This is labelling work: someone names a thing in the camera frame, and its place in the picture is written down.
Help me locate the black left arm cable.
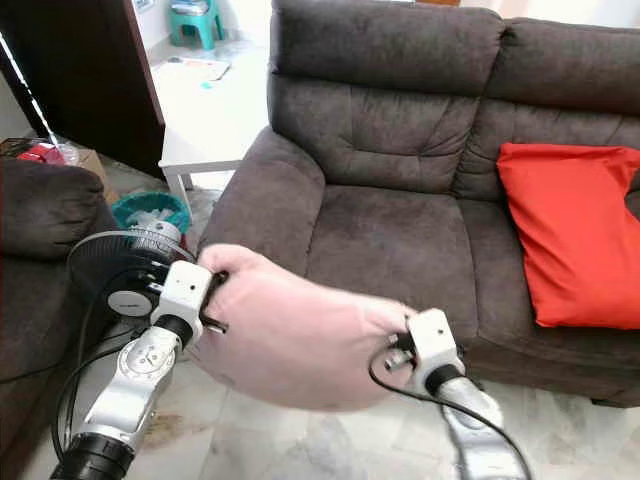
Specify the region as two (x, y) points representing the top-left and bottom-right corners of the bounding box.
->
(50, 265), (161, 463)

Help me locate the dark brown suede armchair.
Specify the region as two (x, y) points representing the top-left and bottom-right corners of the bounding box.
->
(0, 160), (121, 480)

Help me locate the teal round basket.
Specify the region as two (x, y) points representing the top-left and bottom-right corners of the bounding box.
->
(112, 192), (191, 236)

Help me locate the grey-brown suede two-seat sofa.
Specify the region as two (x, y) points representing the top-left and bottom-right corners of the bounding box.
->
(198, 0), (640, 409)

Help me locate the white low table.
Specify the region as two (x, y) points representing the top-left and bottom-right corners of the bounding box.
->
(158, 58), (273, 217)

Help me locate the teal plastic stool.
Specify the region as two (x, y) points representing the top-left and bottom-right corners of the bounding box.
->
(168, 0), (227, 51)

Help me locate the brown cardboard box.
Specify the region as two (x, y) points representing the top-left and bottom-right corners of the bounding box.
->
(0, 138), (107, 193)

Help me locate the red item in plastic wrap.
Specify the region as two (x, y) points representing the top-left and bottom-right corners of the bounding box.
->
(17, 142), (77, 167)

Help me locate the printed paper sheet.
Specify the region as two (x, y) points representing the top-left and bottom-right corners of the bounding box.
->
(150, 57), (232, 83)

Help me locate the red pillow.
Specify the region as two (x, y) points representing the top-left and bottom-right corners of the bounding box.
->
(496, 142), (640, 331)

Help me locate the pale pink pillow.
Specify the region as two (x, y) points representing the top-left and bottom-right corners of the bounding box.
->
(188, 243), (416, 413)

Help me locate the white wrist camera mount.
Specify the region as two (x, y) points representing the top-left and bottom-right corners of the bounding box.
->
(405, 308), (466, 386)
(150, 262), (213, 336)

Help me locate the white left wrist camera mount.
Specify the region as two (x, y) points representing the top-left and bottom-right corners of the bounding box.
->
(150, 262), (213, 336)

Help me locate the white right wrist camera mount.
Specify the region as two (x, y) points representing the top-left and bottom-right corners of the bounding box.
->
(405, 308), (466, 386)

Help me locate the black standing fan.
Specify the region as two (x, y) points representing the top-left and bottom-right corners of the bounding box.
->
(67, 222), (201, 321)

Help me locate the dark brown wooden door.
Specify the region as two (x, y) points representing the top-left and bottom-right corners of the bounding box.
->
(0, 0), (166, 179)

